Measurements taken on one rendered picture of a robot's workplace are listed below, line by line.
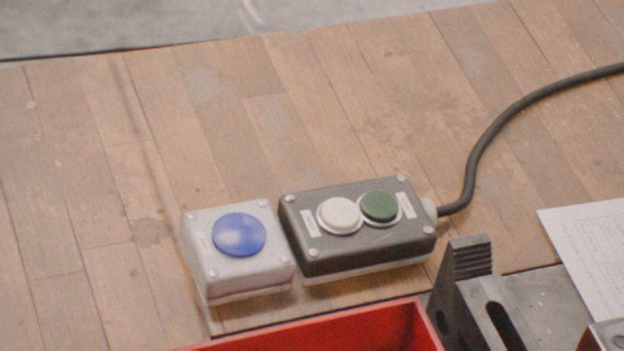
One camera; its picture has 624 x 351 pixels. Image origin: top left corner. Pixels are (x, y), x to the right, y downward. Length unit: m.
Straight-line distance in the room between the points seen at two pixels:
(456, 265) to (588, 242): 0.18
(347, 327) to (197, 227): 0.14
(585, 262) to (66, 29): 1.60
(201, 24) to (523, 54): 1.39
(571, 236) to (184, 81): 0.34
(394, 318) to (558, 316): 0.15
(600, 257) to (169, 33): 1.56
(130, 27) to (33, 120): 1.45
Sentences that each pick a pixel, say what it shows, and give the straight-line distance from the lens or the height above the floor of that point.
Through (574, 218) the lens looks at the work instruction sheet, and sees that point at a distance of 1.06.
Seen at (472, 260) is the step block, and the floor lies 0.98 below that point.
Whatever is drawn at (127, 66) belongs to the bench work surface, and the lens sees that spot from 1.11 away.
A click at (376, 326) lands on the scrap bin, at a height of 0.94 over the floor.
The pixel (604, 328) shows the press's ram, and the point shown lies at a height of 1.14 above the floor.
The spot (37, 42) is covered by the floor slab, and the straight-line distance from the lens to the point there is 2.46.
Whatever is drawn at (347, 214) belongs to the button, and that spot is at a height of 0.94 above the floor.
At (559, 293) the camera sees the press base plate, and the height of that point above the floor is 0.90.
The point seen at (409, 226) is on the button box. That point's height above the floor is 0.93.
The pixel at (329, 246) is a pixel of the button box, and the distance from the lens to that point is 0.96.
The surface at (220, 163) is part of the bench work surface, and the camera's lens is 1.04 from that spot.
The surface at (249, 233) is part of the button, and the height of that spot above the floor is 0.94.
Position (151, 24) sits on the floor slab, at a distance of 2.51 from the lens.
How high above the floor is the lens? 1.66
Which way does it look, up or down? 47 degrees down
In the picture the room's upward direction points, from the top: 12 degrees clockwise
